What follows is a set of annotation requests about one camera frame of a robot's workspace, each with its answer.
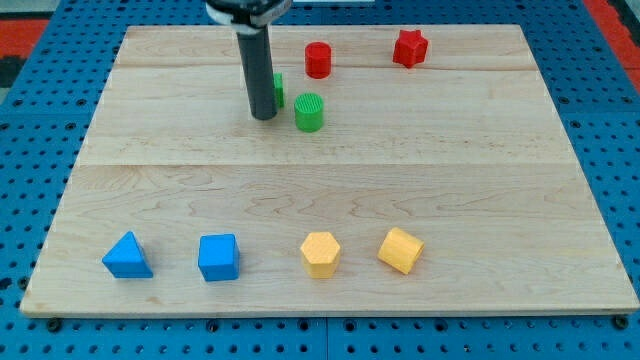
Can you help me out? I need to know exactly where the green cylinder block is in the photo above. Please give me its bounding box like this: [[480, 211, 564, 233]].
[[294, 93, 324, 132]]

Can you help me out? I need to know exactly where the red star block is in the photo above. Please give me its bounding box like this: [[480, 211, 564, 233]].
[[392, 29, 429, 68]]

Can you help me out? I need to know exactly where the blue cube block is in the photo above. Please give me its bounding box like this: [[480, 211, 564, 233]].
[[197, 234, 240, 282]]

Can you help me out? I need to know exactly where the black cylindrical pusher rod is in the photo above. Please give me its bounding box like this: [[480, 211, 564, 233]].
[[237, 27, 278, 120]]

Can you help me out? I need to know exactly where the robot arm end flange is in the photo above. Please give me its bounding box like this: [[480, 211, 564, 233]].
[[204, 0, 293, 28]]

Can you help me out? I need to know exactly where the yellow hexagon block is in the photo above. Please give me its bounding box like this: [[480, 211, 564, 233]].
[[300, 232, 341, 279]]

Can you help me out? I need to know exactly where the wooden board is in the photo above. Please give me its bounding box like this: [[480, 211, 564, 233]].
[[21, 25, 639, 319]]

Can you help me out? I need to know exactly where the blue triangle block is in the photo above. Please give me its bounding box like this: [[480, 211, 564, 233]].
[[102, 231, 153, 279]]

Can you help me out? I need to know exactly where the red cylinder block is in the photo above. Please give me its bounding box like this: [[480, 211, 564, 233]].
[[305, 42, 332, 79]]

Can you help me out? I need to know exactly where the green block behind rod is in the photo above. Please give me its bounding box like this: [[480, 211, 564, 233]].
[[273, 73, 285, 108]]

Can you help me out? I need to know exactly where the yellow cylinder block lying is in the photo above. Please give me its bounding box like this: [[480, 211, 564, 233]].
[[377, 227, 425, 275]]

